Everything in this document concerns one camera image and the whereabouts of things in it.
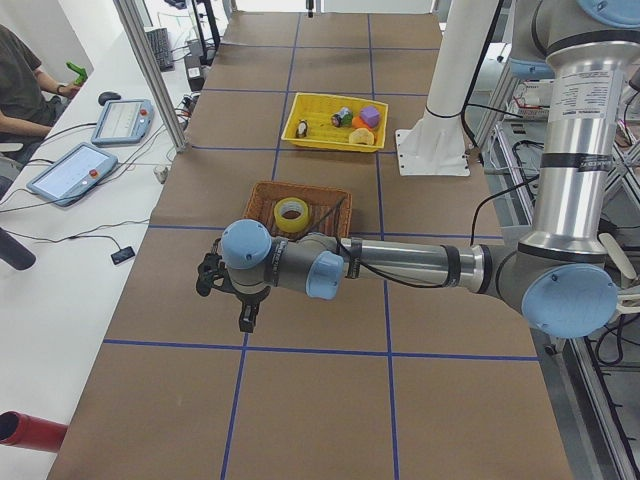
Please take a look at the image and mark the teach pendant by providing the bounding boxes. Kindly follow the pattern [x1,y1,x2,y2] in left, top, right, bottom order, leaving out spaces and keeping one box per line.
[91,99,154,147]
[27,143,117,207]

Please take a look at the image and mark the aluminium frame post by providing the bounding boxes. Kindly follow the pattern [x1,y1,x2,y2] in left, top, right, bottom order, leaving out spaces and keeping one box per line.
[113,0,187,153]

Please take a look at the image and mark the seated person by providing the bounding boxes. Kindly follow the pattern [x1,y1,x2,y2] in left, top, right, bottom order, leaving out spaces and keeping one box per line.
[1,26,80,164]

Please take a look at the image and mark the near teach pendant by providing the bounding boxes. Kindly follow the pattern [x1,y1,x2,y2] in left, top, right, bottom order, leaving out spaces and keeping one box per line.
[27,143,117,207]

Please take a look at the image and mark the toy carrot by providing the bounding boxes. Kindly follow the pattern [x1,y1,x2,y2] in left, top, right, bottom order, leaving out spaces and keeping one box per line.
[351,116,370,129]

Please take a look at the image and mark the black keyboard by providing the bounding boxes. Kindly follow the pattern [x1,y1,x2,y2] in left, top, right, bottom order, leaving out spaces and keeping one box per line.
[145,28,174,72]

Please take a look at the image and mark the black computer mouse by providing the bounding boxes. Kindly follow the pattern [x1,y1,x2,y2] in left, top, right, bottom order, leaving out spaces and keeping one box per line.
[98,91,121,106]

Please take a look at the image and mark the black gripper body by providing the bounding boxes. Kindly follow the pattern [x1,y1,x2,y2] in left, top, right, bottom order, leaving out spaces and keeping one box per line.
[235,288,270,308]

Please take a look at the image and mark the yellow tape roll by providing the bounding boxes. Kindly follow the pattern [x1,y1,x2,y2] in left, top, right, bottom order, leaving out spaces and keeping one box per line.
[273,197,310,233]

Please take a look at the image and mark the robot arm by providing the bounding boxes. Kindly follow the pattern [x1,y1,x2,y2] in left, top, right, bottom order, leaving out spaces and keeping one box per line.
[199,1,639,338]

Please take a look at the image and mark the white pillar with base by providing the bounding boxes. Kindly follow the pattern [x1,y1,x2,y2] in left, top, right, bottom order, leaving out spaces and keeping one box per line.
[395,0,501,177]

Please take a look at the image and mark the brown wicker basket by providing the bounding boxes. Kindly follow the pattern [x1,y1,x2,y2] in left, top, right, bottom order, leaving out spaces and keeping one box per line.
[244,181,352,240]

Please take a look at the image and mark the purple cube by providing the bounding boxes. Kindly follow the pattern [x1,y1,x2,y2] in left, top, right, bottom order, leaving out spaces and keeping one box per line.
[359,105,381,128]

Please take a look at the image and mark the white office chair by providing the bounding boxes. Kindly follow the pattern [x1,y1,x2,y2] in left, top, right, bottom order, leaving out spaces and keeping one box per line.
[598,233,639,323]

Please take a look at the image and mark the green toy object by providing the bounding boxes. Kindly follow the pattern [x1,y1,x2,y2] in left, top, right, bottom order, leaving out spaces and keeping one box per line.
[66,61,88,86]

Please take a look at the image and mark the red bottle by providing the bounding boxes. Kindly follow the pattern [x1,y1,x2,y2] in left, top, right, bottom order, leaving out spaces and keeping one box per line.
[1,411,68,453]

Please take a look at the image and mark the small black device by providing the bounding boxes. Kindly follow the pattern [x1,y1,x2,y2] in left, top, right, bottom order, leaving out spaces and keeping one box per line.
[110,246,135,265]

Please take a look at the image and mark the far teach pendant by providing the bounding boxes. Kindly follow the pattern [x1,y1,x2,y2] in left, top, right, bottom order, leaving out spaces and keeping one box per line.
[91,99,154,147]

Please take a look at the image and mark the toy bread piece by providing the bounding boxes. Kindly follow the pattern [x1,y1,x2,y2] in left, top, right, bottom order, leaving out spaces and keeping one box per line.
[348,127,376,146]

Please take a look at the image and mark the yellow plastic basket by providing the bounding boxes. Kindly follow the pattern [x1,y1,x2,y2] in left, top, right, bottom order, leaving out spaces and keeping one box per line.
[281,92,388,153]

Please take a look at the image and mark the black water bottle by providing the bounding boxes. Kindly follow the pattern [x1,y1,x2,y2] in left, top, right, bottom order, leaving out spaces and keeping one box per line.
[0,229,36,271]

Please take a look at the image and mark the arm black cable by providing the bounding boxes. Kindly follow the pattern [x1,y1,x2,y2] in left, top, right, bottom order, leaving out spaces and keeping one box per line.
[309,194,451,289]

